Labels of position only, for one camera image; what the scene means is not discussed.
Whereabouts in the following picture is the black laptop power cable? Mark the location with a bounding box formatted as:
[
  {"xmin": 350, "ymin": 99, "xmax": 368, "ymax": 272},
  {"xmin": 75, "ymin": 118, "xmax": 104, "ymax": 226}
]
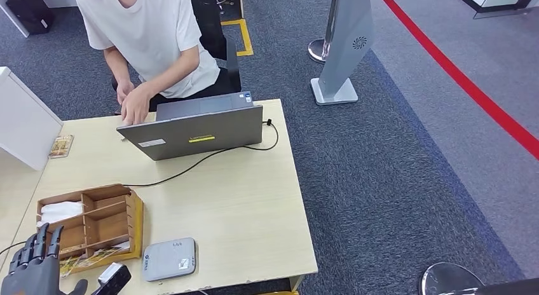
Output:
[{"xmin": 122, "ymin": 119, "xmax": 280, "ymax": 189}]

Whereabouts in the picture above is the black computer tower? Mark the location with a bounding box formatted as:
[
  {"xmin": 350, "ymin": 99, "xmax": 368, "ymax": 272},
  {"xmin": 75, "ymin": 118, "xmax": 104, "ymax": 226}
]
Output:
[{"xmin": 5, "ymin": 0, "xmax": 55, "ymax": 36}]

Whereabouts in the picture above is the person's right hand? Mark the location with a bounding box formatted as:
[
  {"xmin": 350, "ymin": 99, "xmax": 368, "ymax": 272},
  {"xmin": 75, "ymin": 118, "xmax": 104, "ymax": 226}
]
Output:
[{"xmin": 116, "ymin": 79, "xmax": 135, "ymax": 105}]

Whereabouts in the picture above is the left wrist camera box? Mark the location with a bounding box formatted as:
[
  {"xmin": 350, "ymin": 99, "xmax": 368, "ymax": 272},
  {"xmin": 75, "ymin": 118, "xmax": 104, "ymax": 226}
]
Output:
[{"xmin": 92, "ymin": 263, "xmax": 132, "ymax": 295}]

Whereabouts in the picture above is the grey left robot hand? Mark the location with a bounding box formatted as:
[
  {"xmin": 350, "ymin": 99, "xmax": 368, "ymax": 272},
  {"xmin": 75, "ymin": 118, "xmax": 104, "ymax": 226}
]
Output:
[{"xmin": 0, "ymin": 223, "xmax": 89, "ymax": 295}]

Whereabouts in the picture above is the grey laptop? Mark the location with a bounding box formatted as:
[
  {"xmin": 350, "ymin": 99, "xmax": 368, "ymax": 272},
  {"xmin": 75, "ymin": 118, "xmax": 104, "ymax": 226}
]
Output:
[{"xmin": 116, "ymin": 90, "xmax": 264, "ymax": 161}]

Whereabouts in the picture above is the white folded cloth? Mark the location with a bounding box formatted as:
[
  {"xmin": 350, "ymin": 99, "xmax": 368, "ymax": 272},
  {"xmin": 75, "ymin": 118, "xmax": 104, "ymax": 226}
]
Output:
[{"xmin": 37, "ymin": 201, "xmax": 85, "ymax": 228}]

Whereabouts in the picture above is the black office chair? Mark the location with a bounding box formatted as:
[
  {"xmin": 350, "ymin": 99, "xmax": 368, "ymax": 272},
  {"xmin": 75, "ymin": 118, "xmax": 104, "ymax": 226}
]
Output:
[{"xmin": 189, "ymin": 0, "xmax": 243, "ymax": 96}]

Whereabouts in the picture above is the chrome stanchion base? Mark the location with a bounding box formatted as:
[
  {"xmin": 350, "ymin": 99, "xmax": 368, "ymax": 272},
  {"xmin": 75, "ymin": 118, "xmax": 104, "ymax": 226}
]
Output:
[{"xmin": 420, "ymin": 262, "xmax": 485, "ymax": 295}]

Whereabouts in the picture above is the grey sign stand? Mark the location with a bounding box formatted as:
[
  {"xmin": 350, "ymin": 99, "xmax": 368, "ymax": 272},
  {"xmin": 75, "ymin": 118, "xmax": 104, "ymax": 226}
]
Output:
[{"xmin": 310, "ymin": 0, "xmax": 375, "ymax": 106}]

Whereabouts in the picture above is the chrome stanchion pole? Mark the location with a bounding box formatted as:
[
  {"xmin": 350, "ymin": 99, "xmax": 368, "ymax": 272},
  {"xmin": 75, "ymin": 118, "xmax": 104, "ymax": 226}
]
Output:
[{"xmin": 308, "ymin": 0, "xmax": 340, "ymax": 64}]

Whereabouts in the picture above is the red barrier belt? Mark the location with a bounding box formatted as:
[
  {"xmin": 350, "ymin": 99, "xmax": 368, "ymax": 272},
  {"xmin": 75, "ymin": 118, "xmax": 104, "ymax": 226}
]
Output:
[{"xmin": 374, "ymin": 0, "xmax": 539, "ymax": 161}]

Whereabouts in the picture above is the person's left hand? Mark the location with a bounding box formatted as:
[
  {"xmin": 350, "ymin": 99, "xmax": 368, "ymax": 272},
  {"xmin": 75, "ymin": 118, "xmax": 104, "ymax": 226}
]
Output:
[{"xmin": 121, "ymin": 84, "xmax": 153, "ymax": 127}]

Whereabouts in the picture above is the wooden compartment organizer box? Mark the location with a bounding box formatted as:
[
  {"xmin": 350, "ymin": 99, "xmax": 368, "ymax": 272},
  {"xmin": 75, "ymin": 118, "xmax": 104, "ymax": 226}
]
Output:
[{"xmin": 36, "ymin": 183, "xmax": 145, "ymax": 273}]

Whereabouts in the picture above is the thin black cable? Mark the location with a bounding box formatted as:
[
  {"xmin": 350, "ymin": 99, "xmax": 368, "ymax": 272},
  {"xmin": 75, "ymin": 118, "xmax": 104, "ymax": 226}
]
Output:
[{"xmin": 0, "ymin": 241, "xmax": 28, "ymax": 257}]

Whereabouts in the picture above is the person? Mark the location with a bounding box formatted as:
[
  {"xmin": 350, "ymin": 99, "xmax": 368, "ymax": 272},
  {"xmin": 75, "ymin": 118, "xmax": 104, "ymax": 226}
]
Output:
[{"xmin": 74, "ymin": 0, "xmax": 230, "ymax": 127}]

